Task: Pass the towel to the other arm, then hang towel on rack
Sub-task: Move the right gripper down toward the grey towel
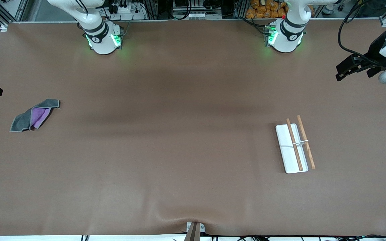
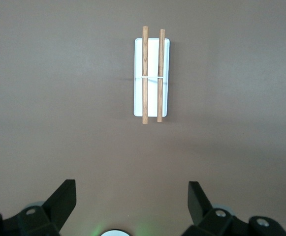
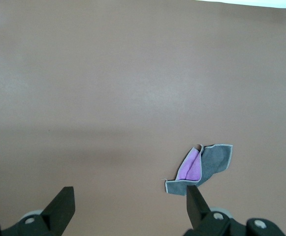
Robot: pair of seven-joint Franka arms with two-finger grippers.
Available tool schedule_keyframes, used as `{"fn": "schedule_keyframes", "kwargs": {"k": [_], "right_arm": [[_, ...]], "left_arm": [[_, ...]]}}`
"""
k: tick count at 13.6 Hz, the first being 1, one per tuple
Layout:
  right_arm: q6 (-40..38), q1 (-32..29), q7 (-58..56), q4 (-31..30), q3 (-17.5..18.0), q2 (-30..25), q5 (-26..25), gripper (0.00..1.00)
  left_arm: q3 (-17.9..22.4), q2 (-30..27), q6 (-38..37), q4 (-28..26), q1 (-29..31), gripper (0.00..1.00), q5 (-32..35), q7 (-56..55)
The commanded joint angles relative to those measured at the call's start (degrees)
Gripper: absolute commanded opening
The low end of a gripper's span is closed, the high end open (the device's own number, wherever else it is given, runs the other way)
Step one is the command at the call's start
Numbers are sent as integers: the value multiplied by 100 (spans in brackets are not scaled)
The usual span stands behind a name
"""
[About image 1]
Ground grey and purple towel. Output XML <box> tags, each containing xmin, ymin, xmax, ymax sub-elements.
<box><xmin>10</xmin><ymin>98</ymin><xmax>61</xmax><ymax>132</ymax></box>

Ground wooden rack rod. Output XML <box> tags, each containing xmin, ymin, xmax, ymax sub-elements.
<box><xmin>286</xmin><ymin>118</ymin><xmax>304</xmax><ymax>171</ymax></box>
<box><xmin>297</xmin><ymin>115</ymin><xmax>316</xmax><ymax>169</ymax></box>

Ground white towel rack base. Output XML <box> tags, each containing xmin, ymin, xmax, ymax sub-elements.
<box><xmin>275</xmin><ymin>124</ymin><xmax>309</xmax><ymax>174</ymax></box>

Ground orange snack bags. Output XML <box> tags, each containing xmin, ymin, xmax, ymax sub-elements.
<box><xmin>246</xmin><ymin>0</ymin><xmax>289</xmax><ymax>19</ymax></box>

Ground white power strip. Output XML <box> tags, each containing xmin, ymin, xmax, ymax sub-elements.
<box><xmin>108</xmin><ymin>3</ymin><xmax>146</xmax><ymax>20</ymax></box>

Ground brown table mat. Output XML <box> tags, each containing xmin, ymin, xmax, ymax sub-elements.
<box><xmin>0</xmin><ymin>19</ymin><xmax>386</xmax><ymax>236</ymax></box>

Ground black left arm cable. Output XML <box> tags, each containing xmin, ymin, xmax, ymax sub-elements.
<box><xmin>338</xmin><ymin>0</ymin><xmax>386</xmax><ymax>65</ymax></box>

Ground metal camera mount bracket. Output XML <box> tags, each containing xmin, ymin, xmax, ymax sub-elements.
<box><xmin>186</xmin><ymin>222</ymin><xmax>205</xmax><ymax>241</ymax></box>

